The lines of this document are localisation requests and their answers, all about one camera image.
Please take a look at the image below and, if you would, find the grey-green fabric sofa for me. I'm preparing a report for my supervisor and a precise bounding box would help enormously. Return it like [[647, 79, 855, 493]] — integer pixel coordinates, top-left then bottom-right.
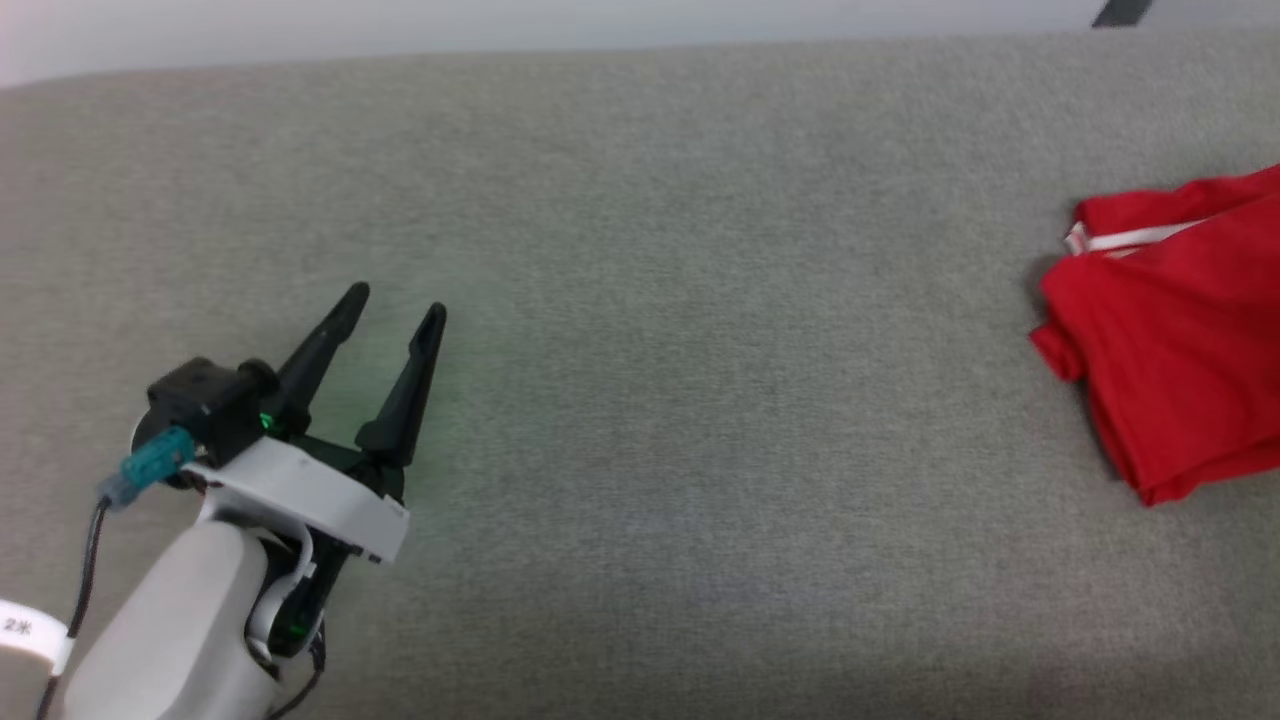
[[0, 28, 1280, 720]]

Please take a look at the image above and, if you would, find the teal cable connector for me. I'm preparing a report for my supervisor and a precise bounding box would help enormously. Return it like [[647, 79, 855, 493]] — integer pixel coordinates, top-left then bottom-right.
[[98, 427, 196, 506]]

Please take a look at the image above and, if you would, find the red garment with white trim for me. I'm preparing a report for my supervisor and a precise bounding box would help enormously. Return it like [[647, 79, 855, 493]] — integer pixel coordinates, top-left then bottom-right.
[[1030, 165, 1280, 508]]

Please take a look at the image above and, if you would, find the white paper cable label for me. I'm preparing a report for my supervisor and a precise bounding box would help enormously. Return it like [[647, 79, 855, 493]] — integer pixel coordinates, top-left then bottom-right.
[[0, 598, 76, 673]]

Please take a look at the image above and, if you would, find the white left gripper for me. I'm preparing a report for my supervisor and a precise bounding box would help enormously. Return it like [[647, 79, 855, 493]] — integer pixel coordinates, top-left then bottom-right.
[[183, 283, 447, 566]]

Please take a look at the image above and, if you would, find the dark grey metal post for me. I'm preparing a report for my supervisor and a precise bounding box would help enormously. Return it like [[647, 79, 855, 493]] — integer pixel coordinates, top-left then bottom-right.
[[1090, 0, 1154, 29]]

